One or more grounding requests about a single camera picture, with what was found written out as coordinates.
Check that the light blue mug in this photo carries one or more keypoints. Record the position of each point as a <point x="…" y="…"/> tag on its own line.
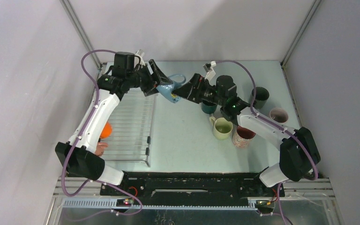
<point x="166" y="90"/>

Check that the dark grey mug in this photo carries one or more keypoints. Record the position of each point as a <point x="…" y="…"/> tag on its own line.
<point x="261" y="97"/>

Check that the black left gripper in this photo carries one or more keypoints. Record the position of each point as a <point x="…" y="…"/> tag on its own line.
<point x="160" y="78"/>

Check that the lilac mug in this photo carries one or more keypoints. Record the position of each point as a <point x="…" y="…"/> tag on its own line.
<point x="279" y="115"/>

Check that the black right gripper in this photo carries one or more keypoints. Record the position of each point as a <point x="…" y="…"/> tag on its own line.
<point x="187" y="91"/>

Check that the salmon pink pitcher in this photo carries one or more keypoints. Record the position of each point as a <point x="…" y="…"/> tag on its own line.
<point x="100" y="148"/>

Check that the orange mug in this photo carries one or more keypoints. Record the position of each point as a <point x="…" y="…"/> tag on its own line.
<point x="107" y="130"/>

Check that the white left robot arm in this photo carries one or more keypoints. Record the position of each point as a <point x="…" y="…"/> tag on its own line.
<point x="81" y="162"/>

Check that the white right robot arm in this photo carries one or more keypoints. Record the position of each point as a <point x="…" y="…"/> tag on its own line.
<point x="298" y="153"/>

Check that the pink patterned mug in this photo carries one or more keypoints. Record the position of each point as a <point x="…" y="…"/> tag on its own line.
<point x="242" y="137"/>

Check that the metal wire dish rack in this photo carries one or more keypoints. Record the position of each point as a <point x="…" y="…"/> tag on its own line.
<point x="131" y="119"/>

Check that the light green mug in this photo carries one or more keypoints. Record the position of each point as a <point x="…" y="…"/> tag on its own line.
<point x="221" y="128"/>

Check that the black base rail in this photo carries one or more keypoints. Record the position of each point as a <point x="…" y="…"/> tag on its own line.
<point x="195" y="189"/>

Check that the dark teal mug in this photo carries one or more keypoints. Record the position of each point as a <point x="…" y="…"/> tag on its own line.
<point x="208" y="108"/>

